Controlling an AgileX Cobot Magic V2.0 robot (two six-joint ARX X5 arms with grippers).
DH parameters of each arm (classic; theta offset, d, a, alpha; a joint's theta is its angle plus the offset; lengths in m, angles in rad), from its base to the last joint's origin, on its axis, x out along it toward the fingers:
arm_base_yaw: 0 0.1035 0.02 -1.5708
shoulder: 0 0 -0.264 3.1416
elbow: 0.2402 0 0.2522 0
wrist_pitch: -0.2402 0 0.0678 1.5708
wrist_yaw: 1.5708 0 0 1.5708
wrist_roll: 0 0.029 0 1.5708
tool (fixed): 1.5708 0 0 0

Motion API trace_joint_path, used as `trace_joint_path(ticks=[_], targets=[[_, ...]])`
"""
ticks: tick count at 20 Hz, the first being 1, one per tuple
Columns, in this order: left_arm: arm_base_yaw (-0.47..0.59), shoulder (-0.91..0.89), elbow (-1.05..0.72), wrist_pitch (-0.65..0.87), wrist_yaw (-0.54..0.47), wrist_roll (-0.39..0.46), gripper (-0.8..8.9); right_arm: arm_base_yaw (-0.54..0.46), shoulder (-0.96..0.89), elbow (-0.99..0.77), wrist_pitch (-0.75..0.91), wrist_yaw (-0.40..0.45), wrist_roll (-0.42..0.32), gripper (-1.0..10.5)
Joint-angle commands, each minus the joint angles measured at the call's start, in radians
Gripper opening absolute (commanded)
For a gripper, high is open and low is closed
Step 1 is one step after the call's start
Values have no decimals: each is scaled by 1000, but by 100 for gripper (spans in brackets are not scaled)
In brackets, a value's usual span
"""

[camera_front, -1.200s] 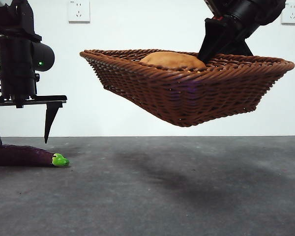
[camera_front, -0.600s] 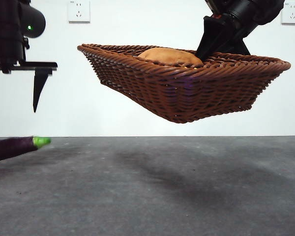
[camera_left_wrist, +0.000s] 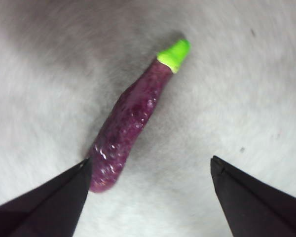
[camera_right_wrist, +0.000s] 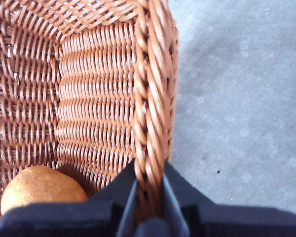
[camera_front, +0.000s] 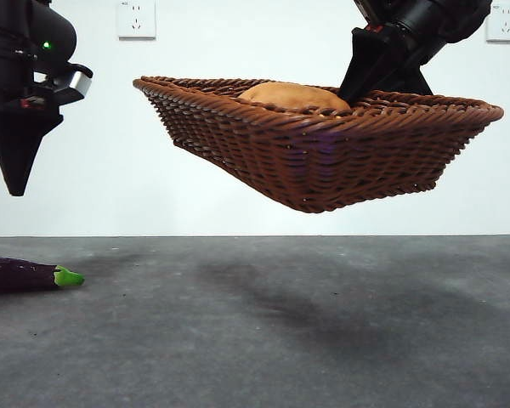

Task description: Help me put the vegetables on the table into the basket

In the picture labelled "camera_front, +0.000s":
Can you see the brown potato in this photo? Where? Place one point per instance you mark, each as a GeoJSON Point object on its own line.
{"type": "Point", "coordinates": [293, 98]}

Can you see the purple eggplant with green stem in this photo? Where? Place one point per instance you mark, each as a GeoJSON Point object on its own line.
{"type": "Point", "coordinates": [17, 276]}

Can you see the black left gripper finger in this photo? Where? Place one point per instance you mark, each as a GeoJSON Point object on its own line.
{"type": "Point", "coordinates": [21, 144]}

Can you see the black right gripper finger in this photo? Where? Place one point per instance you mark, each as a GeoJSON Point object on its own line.
{"type": "Point", "coordinates": [412, 78]}
{"type": "Point", "coordinates": [363, 64]}

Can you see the white wall socket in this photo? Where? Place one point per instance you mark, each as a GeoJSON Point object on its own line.
{"type": "Point", "coordinates": [137, 21]}
{"type": "Point", "coordinates": [506, 27]}

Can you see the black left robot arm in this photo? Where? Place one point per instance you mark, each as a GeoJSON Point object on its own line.
{"type": "Point", "coordinates": [8, 42]}

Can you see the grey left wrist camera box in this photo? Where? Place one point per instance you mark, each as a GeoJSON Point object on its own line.
{"type": "Point", "coordinates": [81, 85]}

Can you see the brown woven wicker basket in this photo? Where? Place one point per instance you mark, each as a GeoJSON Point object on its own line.
{"type": "Point", "coordinates": [314, 161]}

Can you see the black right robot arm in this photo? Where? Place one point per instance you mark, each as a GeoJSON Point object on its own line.
{"type": "Point", "coordinates": [450, 21]}

